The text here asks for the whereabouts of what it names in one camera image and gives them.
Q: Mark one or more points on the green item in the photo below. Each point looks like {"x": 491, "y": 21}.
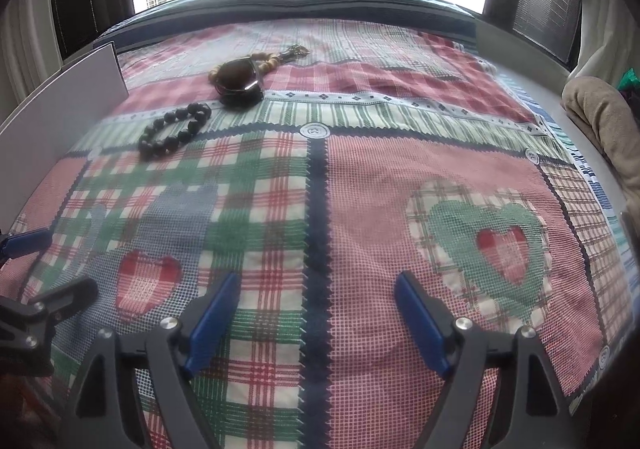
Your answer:
{"x": 630, "y": 80}

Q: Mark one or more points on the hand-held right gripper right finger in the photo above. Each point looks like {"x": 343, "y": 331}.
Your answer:
{"x": 422, "y": 324}

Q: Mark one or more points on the beige folded cloth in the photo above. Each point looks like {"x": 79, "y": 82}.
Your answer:
{"x": 600, "y": 129}

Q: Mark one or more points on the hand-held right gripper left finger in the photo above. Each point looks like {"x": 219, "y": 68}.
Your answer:
{"x": 210, "y": 324}

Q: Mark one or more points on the patchwork plaid quilt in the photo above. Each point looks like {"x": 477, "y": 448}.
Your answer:
{"x": 375, "y": 179}

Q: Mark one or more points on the white cardboard box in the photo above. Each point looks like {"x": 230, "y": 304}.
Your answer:
{"x": 75, "y": 89}

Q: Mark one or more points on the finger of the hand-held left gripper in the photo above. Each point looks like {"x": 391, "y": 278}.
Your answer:
{"x": 27, "y": 241}
{"x": 65, "y": 294}

